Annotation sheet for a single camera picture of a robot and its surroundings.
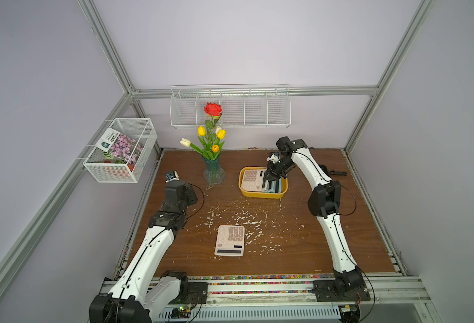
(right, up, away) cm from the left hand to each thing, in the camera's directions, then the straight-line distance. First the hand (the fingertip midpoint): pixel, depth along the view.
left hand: (186, 190), depth 81 cm
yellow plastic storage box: (+32, -4, +17) cm, 36 cm away
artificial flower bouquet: (+8, +21, +12) cm, 26 cm away
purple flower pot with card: (-23, +16, -7) cm, 29 cm away
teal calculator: (+38, 0, +16) cm, 41 cm away
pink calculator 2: (+18, -22, +4) cm, 29 cm away
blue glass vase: (+8, +6, +21) cm, 23 cm away
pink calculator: (+28, +3, +18) cm, 33 cm away
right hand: (+33, +4, +16) cm, 37 cm away
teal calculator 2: (+41, -2, +17) cm, 44 cm away
